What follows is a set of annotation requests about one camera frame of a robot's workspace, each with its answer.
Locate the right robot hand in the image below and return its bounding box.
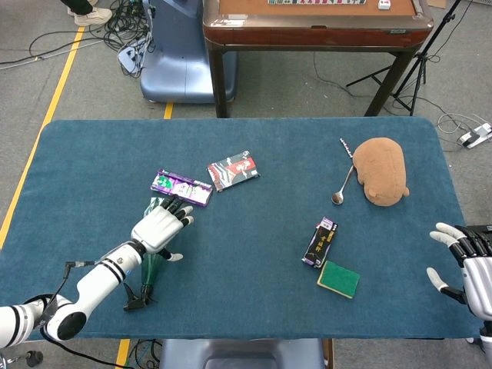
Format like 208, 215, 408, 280
425, 221, 492, 321

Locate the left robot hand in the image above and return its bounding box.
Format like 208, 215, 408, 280
130, 194, 195, 263

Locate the green spray bottle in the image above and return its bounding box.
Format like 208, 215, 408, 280
122, 196, 170, 312

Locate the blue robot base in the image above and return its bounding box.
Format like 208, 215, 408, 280
139, 0, 238, 105

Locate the purple snack packet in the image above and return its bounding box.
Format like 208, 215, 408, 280
149, 168, 214, 208

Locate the red black white snack packet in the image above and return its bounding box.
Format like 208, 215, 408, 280
206, 150, 261, 192

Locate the blue table cloth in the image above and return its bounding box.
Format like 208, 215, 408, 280
0, 117, 485, 341

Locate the green yellow sponge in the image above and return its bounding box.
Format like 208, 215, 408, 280
316, 260, 361, 300

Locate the white power strip black plug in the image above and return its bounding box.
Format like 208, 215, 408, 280
459, 122, 492, 149

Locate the brown plush toy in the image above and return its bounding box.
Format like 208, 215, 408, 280
351, 137, 411, 208

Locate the grey robot torso base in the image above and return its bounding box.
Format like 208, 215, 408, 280
158, 337, 334, 369

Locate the black snack packet gold print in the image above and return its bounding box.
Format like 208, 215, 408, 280
301, 216, 339, 269

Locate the metal spoon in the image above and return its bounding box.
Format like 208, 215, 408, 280
331, 165, 354, 206

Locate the beige shoe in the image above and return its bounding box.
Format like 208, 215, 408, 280
73, 7, 113, 27

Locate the black tripod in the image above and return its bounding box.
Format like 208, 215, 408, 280
345, 0, 462, 116

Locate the black trouser leg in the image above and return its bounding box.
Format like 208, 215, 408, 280
61, 0, 99, 15

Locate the brown mahjong table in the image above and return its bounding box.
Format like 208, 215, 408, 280
202, 0, 434, 118

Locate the row of mahjong tiles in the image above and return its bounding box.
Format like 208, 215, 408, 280
268, 0, 367, 6

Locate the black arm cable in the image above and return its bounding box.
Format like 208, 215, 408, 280
38, 260, 130, 369

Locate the white floor cable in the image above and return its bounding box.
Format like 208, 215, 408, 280
437, 113, 492, 145

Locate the white power strip with cables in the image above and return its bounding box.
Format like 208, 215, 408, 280
117, 40, 149, 74

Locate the black cable bundle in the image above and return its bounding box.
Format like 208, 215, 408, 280
103, 0, 155, 78

